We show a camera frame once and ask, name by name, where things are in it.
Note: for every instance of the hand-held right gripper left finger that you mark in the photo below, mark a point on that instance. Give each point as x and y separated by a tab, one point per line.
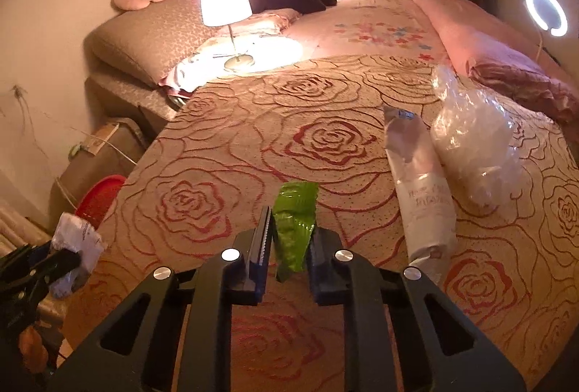
260	240

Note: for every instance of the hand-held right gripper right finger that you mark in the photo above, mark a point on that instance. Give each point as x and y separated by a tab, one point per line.
323	279

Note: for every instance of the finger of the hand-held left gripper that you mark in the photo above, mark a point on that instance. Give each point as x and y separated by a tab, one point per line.
56	265

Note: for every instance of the green printed wrapper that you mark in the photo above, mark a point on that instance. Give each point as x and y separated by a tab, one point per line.
294	229

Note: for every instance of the white printed package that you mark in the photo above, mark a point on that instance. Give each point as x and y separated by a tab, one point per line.
77	234

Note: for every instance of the red waste bin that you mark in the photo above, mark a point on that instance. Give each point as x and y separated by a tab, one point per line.
99	200

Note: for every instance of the person's left hand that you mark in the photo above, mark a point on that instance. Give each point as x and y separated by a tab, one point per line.
32	349

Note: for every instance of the rose pattern blanket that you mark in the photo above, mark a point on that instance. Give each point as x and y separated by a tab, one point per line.
253	134

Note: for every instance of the white squeeze tube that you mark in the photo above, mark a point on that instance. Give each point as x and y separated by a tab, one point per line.
420	188

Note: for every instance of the small cardboard box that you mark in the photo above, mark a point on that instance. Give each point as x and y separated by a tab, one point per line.
97	139

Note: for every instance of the white printed cloth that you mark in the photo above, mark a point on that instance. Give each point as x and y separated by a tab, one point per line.
199	66

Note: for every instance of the clear plastic bag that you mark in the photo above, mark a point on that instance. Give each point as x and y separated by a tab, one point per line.
475	148

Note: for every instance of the beige headboard cushion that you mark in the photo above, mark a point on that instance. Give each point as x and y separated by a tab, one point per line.
149	39

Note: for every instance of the pink floral bedsheet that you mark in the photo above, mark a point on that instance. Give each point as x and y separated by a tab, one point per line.
371	30

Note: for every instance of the mauve folded cloth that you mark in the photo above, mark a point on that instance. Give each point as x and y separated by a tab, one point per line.
520	89

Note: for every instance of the pink quilt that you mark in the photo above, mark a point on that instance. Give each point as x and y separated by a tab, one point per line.
466	35

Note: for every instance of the beige padded bed frame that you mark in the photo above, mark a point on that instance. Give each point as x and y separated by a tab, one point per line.
126	96

